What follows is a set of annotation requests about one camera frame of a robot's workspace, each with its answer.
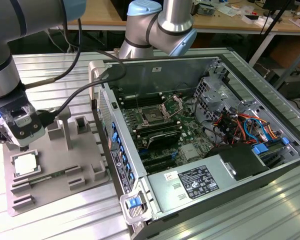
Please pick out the small blue plastic clip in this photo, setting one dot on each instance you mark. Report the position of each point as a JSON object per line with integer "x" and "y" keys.
{"x": 285, "y": 141}

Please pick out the green RAM stick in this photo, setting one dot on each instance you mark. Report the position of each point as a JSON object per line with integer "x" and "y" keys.
{"x": 47, "y": 177}

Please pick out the black graphics card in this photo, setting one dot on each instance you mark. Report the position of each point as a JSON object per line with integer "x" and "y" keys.
{"x": 165, "y": 140}

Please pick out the black RAM slot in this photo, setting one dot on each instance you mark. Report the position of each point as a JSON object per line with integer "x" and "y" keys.
{"x": 142, "y": 96}
{"x": 143, "y": 101}
{"x": 156, "y": 125}
{"x": 158, "y": 130}

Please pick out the blue case latch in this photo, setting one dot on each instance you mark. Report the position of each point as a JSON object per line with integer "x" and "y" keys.
{"x": 134, "y": 202}

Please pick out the silver chipset heatsink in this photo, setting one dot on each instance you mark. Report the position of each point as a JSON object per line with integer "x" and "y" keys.
{"x": 190, "y": 152}

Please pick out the green motherboard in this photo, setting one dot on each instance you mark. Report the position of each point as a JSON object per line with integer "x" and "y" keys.
{"x": 190, "y": 130}

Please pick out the wooden desk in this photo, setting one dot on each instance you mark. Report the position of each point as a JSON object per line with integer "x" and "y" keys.
{"x": 227, "y": 22}

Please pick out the black box under desk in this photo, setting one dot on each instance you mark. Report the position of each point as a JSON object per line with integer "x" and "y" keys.
{"x": 295, "y": 87}

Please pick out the black expansion slot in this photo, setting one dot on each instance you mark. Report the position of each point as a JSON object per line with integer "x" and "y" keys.
{"x": 157, "y": 158}
{"x": 160, "y": 164}

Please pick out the silver labelled power supply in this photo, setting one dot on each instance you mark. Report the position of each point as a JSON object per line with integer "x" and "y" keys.
{"x": 160, "y": 192}

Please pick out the blue disk carrier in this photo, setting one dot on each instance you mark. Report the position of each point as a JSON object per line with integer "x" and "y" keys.
{"x": 260, "y": 149}

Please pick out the CPU socket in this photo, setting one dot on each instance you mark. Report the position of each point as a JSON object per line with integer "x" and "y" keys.
{"x": 152, "y": 116}

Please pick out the thin metal locking lever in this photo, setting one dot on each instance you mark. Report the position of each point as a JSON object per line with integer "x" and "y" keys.
{"x": 137, "y": 101}

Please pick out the silver square CPU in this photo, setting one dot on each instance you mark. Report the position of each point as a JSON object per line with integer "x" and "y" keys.
{"x": 26, "y": 165}

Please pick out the grey plastic parts rack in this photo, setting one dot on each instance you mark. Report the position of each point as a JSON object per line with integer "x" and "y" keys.
{"x": 55, "y": 155}

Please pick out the white paper sheet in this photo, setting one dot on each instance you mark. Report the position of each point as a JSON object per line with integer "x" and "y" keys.
{"x": 230, "y": 10}

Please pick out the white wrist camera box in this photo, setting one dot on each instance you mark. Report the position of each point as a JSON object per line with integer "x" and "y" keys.
{"x": 32, "y": 138}

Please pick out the open black PC case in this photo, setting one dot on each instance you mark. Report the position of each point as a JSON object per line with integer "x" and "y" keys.
{"x": 165, "y": 75}

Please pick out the black plastic air shroud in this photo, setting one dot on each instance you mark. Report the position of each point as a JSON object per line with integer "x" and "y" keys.
{"x": 240, "y": 160}

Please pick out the black monitor base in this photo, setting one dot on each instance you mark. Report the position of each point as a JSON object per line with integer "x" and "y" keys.
{"x": 277, "y": 5}

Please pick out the blue slot retainer tab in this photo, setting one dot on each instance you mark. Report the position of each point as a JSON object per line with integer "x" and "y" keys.
{"x": 113, "y": 127}
{"x": 116, "y": 138}
{"x": 121, "y": 148}
{"x": 132, "y": 177}
{"x": 125, "y": 158}
{"x": 129, "y": 167}

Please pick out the silver metal drive cage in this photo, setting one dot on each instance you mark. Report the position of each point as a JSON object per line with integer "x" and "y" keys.
{"x": 215, "y": 95}

